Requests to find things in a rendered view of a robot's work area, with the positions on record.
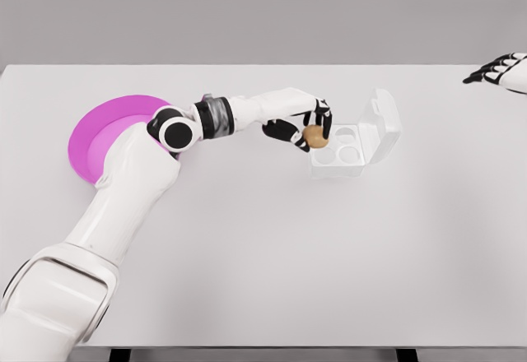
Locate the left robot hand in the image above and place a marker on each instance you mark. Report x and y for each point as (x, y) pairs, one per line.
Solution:
(288, 103)

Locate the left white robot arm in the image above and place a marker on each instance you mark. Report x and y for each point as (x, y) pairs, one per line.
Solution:
(123, 197)

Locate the clear plastic egg box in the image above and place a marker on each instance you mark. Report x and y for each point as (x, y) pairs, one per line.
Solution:
(362, 140)

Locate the brown egg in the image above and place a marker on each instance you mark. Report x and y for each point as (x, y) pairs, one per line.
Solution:
(315, 136)

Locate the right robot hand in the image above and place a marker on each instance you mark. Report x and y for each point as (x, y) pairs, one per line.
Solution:
(510, 73)

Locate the pink round plate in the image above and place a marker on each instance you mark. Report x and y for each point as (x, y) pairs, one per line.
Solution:
(96, 131)

